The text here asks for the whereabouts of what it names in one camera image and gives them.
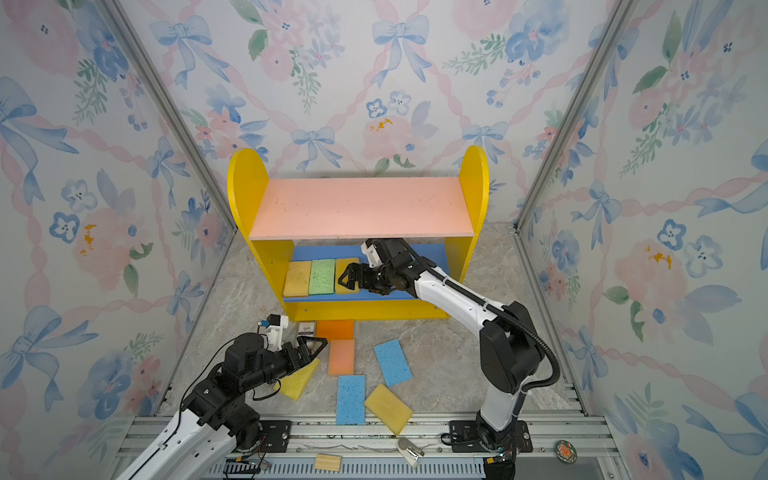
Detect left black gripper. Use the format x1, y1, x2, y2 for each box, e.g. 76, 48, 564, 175
242, 335, 326, 394

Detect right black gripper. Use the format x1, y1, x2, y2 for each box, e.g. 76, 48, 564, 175
337, 266, 395, 296

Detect deep yellow sponge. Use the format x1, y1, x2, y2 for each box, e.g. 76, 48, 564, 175
335, 257, 360, 295

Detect green sponge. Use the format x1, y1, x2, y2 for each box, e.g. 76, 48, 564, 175
309, 259, 336, 296

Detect dull yellow sponge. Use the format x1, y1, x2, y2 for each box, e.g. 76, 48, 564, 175
282, 261, 312, 298

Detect tan yellow sponge front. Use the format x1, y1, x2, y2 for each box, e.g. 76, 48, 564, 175
364, 384, 413, 436

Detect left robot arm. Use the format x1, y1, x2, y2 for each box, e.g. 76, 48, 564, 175
119, 332, 328, 479

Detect yellow shelf pink blue boards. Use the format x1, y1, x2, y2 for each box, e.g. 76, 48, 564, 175
227, 146, 490, 322

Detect playing card box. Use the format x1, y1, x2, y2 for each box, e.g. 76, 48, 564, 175
297, 322, 316, 337

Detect dark orange sponge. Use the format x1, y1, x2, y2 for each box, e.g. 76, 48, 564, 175
316, 320, 355, 341

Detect light orange sponge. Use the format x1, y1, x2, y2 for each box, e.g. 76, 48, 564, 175
328, 339, 355, 376

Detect bright yellow sponge left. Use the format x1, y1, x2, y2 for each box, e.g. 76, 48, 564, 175
279, 359, 320, 401

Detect blue sponge front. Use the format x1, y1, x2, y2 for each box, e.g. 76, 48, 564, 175
336, 375, 366, 425

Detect blue sponge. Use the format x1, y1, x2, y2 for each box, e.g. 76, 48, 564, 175
336, 375, 366, 425
374, 339, 413, 387

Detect blue sponge right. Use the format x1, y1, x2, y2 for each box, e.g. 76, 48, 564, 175
374, 339, 413, 387

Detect small wooden block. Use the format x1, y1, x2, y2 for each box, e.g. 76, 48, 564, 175
314, 454, 342, 473

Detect metal clip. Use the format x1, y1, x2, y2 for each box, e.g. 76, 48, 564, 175
397, 437, 425, 470

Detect round patterned badge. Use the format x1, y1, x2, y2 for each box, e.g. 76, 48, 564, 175
554, 440, 578, 464

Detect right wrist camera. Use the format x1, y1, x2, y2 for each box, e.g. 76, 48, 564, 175
364, 245, 383, 269

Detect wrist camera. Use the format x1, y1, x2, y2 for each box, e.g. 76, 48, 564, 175
257, 314, 289, 352
364, 245, 383, 269

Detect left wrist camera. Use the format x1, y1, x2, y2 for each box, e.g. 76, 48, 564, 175
257, 314, 289, 352

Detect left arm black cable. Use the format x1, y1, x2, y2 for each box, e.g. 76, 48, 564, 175
170, 335, 241, 445

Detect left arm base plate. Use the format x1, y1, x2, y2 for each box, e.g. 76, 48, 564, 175
235, 420, 293, 453

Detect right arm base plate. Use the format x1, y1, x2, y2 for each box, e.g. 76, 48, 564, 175
441, 420, 533, 455

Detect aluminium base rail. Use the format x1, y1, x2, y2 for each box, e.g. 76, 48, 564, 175
98, 410, 631, 480

